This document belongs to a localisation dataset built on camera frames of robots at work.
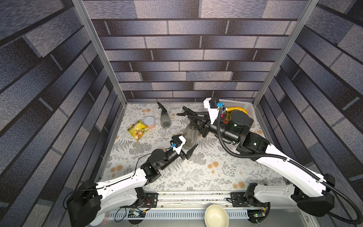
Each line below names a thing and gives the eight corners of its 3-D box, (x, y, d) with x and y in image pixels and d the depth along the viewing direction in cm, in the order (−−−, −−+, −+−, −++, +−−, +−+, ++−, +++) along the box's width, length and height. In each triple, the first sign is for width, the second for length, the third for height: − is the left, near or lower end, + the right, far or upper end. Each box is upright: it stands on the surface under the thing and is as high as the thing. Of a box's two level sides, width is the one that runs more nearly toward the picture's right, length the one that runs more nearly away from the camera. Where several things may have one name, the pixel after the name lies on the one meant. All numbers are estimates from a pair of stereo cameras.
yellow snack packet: (129, 132, 104) (127, 128, 100) (141, 123, 109) (140, 119, 105) (136, 140, 99) (135, 137, 95) (149, 130, 104) (148, 127, 101)
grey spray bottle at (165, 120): (163, 130, 105) (160, 117, 93) (160, 125, 108) (158, 113, 96) (171, 126, 107) (169, 114, 95) (169, 122, 110) (167, 109, 98)
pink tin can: (145, 129, 105) (143, 125, 101) (147, 121, 110) (145, 116, 106) (154, 129, 105) (152, 125, 101) (155, 121, 110) (154, 116, 106)
